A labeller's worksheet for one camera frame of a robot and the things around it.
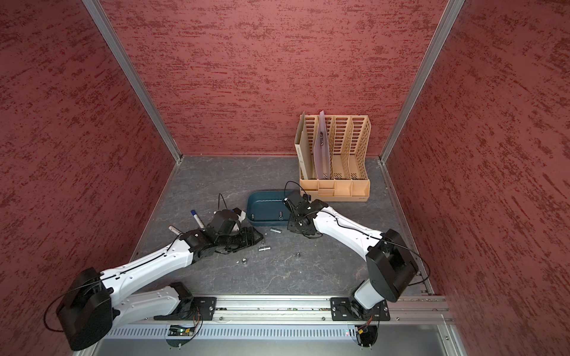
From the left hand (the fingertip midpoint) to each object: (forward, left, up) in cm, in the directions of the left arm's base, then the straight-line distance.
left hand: (256, 244), depth 80 cm
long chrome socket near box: (+9, -6, -8) cm, 14 cm away
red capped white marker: (+9, +37, -8) cm, 39 cm away
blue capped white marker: (+14, +29, -8) cm, 33 cm away
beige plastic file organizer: (+52, -43, +3) cm, 68 cm away
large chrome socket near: (-4, +5, -7) cm, 10 cm away
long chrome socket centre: (+1, -2, -8) cm, 8 cm away
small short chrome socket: (-1, -16, -7) cm, 17 cm away
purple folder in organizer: (+35, -25, +16) cm, 46 cm away
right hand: (+6, -15, -1) cm, 16 cm away
